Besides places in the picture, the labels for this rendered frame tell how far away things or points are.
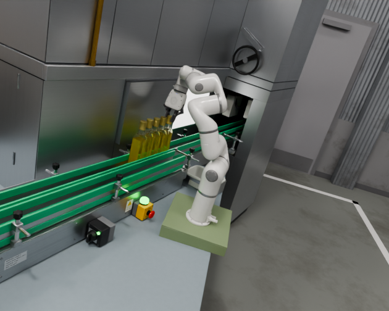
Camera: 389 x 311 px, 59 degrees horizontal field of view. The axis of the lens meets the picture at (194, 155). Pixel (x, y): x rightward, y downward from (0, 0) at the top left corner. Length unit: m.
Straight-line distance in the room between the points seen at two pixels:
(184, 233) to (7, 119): 0.92
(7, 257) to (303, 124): 4.35
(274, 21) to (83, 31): 1.50
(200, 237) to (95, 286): 0.51
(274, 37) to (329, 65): 2.44
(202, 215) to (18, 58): 1.01
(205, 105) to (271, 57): 1.21
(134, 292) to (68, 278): 0.24
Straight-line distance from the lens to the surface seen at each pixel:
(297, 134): 5.10
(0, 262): 1.30
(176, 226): 1.60
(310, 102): 5.02
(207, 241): 1.58
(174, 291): 1.39
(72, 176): 1.58
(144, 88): 1.86
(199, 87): 1.56
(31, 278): 1.37
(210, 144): 1.48
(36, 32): 1.47
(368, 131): 5.18
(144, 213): 1.66
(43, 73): 1.44
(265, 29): 2.65
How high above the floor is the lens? 1.70
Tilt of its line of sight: 22 degrees down
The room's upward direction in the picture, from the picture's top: 16 degrees clockwise
